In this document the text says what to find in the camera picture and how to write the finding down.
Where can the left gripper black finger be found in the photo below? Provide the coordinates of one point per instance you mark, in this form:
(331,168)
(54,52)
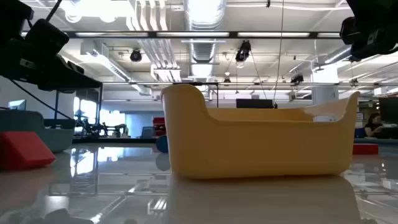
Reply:
(71,81)

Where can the red wedge block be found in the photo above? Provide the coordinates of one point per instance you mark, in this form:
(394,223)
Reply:
(21,152)

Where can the blue rounded block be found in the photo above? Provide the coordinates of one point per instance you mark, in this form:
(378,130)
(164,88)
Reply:
(161,144)

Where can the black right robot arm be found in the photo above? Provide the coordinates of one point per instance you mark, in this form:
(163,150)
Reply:
(373,12)

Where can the small lit monitor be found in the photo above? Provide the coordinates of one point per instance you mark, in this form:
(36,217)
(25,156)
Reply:
(17,104)

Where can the black background robot equipment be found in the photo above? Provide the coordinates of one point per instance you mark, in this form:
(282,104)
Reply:
(93,129)

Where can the grey-blue plastic bin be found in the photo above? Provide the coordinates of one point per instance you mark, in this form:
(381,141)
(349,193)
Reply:
(28,121)

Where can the large black monitor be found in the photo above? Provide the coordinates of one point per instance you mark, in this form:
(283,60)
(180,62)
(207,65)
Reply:
(388,109)

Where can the black ceiling spot lamp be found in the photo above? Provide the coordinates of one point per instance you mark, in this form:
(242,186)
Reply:
(136,56)
(297,78)

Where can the white building column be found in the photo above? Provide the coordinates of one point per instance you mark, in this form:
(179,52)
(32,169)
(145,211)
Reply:
(325,90)

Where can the person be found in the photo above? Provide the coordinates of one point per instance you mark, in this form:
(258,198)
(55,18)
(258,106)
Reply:
(371,127)

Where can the grey office chair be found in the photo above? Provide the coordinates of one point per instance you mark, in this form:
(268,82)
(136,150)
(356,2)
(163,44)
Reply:
(147,132)

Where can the white ceiling light fixture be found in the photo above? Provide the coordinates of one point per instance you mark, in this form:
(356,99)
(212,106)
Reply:
(166,74)

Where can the red tool cabinet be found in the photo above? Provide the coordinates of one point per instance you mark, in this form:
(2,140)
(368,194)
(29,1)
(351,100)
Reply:
(159,124)

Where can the wide black monitor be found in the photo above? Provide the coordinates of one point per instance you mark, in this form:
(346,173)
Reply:
(254,103)

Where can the yellow plastic bin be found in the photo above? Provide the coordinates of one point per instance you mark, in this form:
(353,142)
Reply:
(248,149)

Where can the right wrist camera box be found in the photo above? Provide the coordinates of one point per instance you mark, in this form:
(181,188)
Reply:
(349,31)

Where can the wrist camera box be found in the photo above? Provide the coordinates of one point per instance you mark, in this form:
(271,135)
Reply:
(46,37)
(349,31)

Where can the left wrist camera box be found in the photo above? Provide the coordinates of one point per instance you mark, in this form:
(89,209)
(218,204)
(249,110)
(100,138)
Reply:
(46,37)

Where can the black metal frame stand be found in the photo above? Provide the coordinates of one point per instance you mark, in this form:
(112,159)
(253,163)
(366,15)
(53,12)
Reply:
(101,105)

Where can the black table frame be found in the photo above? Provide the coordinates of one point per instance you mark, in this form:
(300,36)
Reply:
(118,140)

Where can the silver ceiling duct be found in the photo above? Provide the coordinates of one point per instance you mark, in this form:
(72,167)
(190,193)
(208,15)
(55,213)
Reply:
(203,49)

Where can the black hanging camera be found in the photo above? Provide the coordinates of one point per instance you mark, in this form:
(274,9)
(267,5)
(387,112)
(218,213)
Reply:
(243,51)

